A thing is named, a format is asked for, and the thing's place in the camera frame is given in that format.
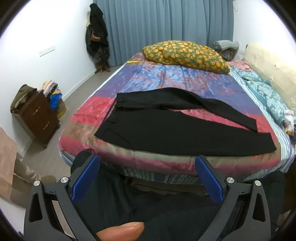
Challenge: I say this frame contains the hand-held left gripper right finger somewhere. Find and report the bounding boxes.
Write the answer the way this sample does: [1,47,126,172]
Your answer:
[194,155,272,241]

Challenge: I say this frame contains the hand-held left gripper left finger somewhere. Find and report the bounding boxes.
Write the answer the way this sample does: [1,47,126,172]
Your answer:
[23,154,102,241]

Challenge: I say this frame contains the black pants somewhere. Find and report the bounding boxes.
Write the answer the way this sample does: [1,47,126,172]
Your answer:
[94,88,277,155]

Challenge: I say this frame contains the person's left hand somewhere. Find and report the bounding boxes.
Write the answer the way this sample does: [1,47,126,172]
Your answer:
[96,222,145,241]

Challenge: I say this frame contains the person's own dark trousers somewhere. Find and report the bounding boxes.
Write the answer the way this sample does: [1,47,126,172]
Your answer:
[70,149,287,241]

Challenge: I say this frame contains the tan cloth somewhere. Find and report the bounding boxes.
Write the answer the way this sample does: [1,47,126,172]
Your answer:
[13,158,56,207]

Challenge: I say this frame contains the yellow basket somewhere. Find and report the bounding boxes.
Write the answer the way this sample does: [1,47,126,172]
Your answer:
[57,98,67,119]

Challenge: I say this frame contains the brown wooden nightstand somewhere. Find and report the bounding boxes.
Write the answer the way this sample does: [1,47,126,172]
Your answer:
[17,90,61,149]

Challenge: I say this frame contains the pink hanging cloth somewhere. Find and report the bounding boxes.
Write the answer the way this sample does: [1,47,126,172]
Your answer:
[0,126,18,200]

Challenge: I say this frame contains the pile of colourful clothes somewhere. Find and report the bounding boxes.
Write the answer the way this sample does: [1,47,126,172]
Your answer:
[42,80,63,110]

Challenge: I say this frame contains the snack packet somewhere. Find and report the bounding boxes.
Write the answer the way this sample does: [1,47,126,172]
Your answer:
[283,111,295,136]

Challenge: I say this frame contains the teal patterned blanket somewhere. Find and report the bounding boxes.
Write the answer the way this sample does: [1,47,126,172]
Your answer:
[231,66,292,127]

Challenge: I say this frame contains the olive cloth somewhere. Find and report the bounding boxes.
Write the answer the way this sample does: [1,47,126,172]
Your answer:
[10,85,38,114]

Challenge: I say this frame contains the bed with colourful striped bedspread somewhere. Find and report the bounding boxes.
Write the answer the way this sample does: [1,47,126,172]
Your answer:
[58,52,296,183]

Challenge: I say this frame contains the pink crumpled cloth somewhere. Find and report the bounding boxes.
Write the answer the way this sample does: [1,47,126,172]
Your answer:
[228,59,252,71]

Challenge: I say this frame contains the green pillow with orange flowers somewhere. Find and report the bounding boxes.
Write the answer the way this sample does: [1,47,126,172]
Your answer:
[142,40,231,75]

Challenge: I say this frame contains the cream padded headboard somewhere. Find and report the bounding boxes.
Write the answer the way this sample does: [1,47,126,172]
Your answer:
[244,42,296,109]

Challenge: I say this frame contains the grey knitted cloth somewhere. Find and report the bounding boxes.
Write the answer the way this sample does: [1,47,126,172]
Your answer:
[213,40,240,55]

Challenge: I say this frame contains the dark hanging clothes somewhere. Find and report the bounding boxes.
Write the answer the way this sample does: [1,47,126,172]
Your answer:
[85,3,111,72]

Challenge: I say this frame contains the blue-grey curtain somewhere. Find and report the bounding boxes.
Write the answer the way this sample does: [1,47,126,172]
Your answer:
[96,0,234,67]

